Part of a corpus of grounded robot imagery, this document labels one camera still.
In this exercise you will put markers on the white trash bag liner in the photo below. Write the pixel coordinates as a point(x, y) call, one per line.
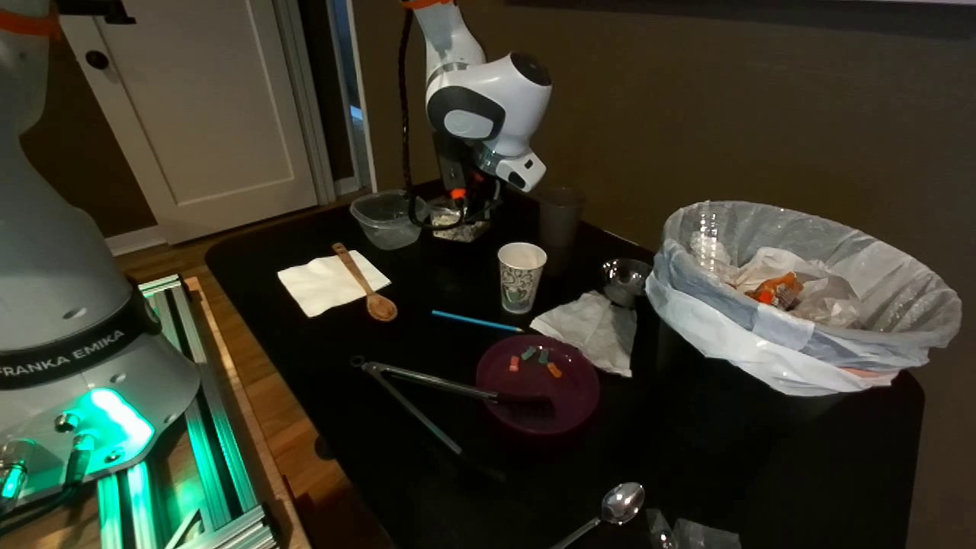
point(772, 335)

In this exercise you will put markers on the small metal bowl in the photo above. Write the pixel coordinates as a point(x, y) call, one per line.
point(624, 276)

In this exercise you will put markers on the clear plastic container bowl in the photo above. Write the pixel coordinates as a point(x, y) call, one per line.
point(386, 219)

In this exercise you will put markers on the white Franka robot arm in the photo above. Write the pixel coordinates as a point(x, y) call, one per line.
point(488, 93)

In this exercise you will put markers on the wooden spoon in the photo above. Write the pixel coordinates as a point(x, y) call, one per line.
point(368, 286)

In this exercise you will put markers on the maroon plastic plate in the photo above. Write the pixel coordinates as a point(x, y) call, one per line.
point(554, 391)

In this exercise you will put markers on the black trash bin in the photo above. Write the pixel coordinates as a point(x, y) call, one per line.
point(711, 408)

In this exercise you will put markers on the crumpled white tissue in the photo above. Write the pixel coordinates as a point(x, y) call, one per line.
point(596, 329)

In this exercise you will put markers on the clear bag of nuts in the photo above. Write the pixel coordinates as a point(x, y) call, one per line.
point(446, 219)

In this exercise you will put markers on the white door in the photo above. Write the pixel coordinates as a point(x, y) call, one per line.
point(215, 101)

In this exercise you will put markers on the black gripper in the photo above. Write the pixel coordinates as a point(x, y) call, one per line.
point(472, 175)

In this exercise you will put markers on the metal spoon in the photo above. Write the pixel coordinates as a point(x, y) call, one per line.
point(616, 505)

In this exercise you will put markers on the blue pencil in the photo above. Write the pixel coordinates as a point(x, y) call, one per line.
point(476, 322)

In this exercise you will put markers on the green candy piece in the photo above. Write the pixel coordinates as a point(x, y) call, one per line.
point(544, 355)
point(528, 355)

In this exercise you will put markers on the patterned paper cup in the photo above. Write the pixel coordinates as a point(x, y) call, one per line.
point(522, 276)

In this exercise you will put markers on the aluminium frame with green light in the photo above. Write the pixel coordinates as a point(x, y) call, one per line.
point(194, 467)

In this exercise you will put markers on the flat white napkin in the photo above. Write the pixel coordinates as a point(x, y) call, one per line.
point(321, 286)

